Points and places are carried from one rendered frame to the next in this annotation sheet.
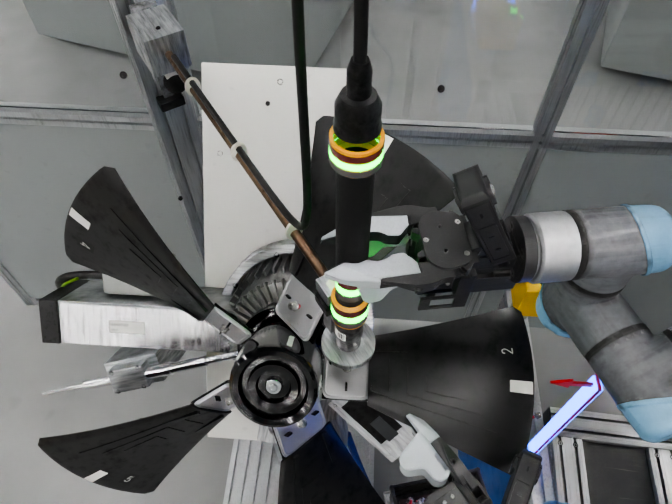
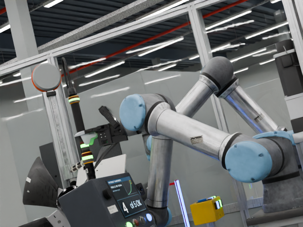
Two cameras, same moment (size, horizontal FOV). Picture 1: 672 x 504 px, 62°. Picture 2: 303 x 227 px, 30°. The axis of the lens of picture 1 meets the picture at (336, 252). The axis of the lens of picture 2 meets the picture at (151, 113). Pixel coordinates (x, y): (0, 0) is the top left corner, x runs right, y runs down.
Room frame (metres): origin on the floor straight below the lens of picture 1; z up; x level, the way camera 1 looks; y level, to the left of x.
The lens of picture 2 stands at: (-1.85, -0.88, 1.22)
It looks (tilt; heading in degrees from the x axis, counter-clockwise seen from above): 6 degrees up; 14
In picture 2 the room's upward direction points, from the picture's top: 14 degrees counter-clockwise
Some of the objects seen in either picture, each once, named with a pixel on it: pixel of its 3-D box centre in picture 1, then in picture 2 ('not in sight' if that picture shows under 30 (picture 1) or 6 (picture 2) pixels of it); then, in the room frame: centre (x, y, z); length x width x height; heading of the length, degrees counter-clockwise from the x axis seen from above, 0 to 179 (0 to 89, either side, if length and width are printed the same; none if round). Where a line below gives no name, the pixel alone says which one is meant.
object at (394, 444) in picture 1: (374, 400); not in sight; (0.35, -0.07, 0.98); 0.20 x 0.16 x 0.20; 176
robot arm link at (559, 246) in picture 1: (541, 245); (130, 126); (0.35, -0.22, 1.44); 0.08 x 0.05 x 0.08; 6
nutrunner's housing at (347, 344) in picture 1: (351, 255); (82, 134); (0.32, -0.02, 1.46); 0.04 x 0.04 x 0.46
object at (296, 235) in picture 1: (237, 151); (78, 166); (0.58, 0.14, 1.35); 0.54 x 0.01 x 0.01; 31
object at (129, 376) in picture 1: (130, 376); not in sight; (0.35, 0.33, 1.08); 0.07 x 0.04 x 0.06; 97
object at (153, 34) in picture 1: (158, 38); (70, 171); (0.86, 0.31, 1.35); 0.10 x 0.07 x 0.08; 31
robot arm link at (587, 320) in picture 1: (585, 302); (154, 146); (0.34, -0.30, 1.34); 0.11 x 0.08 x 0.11; 20
